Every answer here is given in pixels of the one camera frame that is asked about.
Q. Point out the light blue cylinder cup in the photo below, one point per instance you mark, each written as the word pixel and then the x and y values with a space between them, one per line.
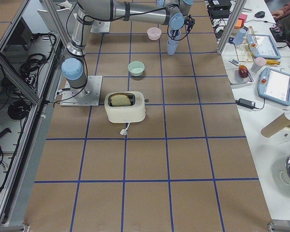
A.
pixel 239 37

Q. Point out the teach pendant tablet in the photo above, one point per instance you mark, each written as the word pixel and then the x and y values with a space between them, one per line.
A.
pixel 262 46
pixel 274 85

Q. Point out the bread slice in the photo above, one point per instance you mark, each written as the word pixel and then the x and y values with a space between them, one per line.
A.
pixel 120 100

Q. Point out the black power adapter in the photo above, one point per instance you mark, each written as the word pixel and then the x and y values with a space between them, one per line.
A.
pixel 245 103

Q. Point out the aluminium frame post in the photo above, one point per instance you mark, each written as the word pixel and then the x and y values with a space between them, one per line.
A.
pixel 238 7

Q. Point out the teach pendant tablet near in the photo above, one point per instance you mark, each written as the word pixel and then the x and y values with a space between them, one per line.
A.
pixel 274 85

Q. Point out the gold wire rack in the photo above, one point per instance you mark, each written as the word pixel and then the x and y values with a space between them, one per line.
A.
pixel 242 51

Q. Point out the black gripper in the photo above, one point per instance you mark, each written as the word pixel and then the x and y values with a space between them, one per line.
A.
pixel 175 32

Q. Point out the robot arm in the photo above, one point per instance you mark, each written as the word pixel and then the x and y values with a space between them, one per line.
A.
pixel 173 13

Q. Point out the red apple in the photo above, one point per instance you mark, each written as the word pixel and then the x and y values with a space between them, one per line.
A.
pixel 243 71

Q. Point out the teach pendant tablet far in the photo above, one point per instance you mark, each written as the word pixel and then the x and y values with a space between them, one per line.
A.
pixel 262 46

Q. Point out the cardboard tube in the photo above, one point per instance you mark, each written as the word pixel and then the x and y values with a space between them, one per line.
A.
pixel 276 125

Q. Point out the mint green bowl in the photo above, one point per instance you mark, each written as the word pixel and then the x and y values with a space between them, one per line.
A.
pixel 136 68

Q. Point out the pink cup on desk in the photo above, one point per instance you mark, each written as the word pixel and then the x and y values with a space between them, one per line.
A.
pixel 258 63

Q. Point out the pink bowl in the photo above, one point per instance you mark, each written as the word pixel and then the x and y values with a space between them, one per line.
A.
pixel 154 33

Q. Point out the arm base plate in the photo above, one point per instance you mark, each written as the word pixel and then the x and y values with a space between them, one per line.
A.
pixel 100 27
pixel 89 96

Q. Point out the white toaster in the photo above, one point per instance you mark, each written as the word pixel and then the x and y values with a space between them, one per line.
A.
pixel 124 114

